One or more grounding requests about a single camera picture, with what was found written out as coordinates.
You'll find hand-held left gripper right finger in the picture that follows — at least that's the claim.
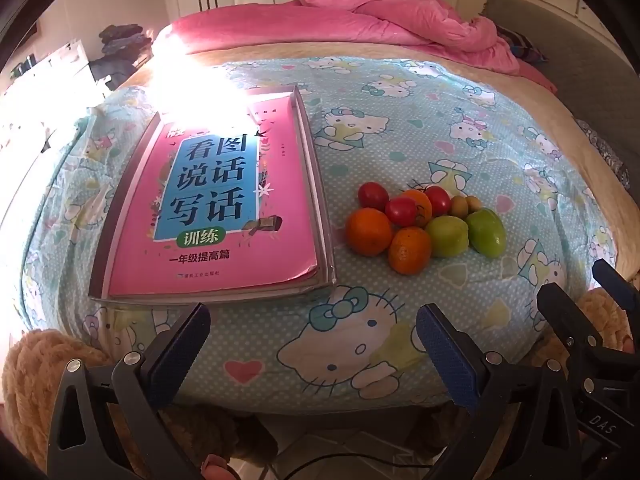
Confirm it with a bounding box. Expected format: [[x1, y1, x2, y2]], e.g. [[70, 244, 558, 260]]
[[416, 302, 583, 480]]

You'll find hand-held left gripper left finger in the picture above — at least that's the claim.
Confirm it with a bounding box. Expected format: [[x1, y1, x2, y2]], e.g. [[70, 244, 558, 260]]
[[47, 302, 212, 480]]

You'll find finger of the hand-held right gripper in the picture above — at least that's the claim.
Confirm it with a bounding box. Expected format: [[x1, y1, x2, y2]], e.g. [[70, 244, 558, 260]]
[[592, 259, 640, 313], [536, 283, 603, 361]]

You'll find orange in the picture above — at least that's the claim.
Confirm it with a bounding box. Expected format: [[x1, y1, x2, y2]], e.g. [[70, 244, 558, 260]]
[[345, 208, 394, 257], [389, 227, 433, 276], [400, 189, 433, 228]]

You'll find green fruit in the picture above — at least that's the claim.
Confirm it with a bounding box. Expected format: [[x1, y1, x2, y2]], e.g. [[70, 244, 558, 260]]
[[466, 208, 506, 260], [425, 215, 470, 259]]

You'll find red tomato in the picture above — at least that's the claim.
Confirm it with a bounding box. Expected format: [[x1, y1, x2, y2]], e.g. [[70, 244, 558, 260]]
[[358, 182, 390, 212], [424, 186, 453, 218], [385, 197, 419, 228]]

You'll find grey tray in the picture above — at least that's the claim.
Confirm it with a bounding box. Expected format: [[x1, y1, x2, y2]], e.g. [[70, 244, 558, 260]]
[[89, 85, 337, 305]]

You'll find fluffy beige throw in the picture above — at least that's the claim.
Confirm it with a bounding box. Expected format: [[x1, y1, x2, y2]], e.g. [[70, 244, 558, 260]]
[[575, 287, 640, 356], [2, 327, 126, 480]]

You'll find pink book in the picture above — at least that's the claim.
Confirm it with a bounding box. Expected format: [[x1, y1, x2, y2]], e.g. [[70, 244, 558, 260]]
[[107, 92, 321, 297]]

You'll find dark patterned cloth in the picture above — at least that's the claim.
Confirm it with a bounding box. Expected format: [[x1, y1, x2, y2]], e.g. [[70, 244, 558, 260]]
[[575, 120, 631, 191]]

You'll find printed cartoon blanket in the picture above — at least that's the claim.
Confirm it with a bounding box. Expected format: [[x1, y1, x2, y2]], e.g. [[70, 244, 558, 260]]
[[20, 55, 631, 411]]

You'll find grey headboard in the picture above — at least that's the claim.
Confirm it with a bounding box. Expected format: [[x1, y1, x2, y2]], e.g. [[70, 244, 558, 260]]
[[480, 0, 640, 171]]

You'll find dark pillow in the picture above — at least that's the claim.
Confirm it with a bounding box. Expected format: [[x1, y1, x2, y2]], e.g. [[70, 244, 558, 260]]
[[495, 25, 546, 63]]

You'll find white cabinet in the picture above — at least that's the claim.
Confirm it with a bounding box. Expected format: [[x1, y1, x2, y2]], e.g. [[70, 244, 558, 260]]
[[0, 40, 98, 111]]

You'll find pile of folded clothes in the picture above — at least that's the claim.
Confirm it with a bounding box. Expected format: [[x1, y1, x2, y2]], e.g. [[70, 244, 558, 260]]
[[97, 22, 153, 56]]

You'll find pink duvet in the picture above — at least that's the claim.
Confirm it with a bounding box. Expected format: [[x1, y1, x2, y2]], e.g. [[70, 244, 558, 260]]
[[152, 0, 556, 93]]

